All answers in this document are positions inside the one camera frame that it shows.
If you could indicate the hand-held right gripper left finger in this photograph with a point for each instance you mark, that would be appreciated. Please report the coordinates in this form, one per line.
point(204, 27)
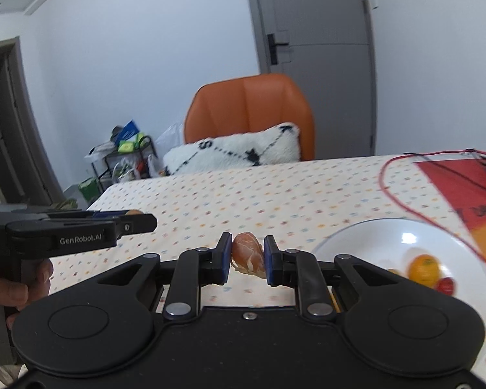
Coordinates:
point(226, 251)

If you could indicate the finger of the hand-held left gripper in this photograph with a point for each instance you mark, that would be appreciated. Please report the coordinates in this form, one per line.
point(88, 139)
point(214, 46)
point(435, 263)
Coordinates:
point(105, 212)
point(137, 223)

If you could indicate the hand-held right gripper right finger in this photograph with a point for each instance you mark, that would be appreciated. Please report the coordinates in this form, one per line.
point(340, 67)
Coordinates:
point(270, 253)

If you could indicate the white plate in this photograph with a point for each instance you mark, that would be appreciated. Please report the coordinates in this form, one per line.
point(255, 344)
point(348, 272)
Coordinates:
point(380, 243)

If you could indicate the small orange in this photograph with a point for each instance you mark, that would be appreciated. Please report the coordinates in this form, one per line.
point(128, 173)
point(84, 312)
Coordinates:
point(424, 269)

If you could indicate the red fruit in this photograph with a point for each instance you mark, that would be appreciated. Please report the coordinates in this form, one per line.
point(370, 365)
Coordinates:
point(446, 285)

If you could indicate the person's left hand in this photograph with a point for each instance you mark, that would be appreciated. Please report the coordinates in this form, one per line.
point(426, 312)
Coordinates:
point(8, 291)

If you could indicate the green box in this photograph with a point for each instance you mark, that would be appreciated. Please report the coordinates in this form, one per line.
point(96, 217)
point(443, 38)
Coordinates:
point(90, 189)

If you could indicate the small white plastic bag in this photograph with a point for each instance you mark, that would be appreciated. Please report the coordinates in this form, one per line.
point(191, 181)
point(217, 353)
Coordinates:
point(123, 170)

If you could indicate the black metal rack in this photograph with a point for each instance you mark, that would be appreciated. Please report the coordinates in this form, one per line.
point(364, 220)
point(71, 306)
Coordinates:
point(105, 162)

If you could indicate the floral tablecloth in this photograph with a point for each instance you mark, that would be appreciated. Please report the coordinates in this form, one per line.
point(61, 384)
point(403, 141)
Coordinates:
point(267, 198)

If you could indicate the green packet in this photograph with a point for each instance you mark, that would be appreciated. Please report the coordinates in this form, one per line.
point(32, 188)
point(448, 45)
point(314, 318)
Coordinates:
point(126, 146)

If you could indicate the clear plastic bag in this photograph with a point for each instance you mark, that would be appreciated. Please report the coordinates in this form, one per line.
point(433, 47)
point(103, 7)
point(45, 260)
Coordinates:
point(170, 137)

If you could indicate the white black patterned pillow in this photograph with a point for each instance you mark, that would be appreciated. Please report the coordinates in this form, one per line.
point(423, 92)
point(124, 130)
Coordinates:
point(226, 150)

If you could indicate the orange chair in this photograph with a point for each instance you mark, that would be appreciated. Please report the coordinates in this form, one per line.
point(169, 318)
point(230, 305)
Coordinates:
point(247, 105)

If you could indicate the red paper mat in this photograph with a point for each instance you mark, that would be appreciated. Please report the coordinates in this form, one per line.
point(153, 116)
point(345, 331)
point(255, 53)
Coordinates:
point(461, 186)

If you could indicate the grey door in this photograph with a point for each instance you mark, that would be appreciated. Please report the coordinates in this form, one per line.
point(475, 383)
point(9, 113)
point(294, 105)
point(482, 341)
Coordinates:
point(320, 8)

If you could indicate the grey door frame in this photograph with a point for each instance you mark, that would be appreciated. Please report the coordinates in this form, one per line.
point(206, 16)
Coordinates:
point(32, 105)

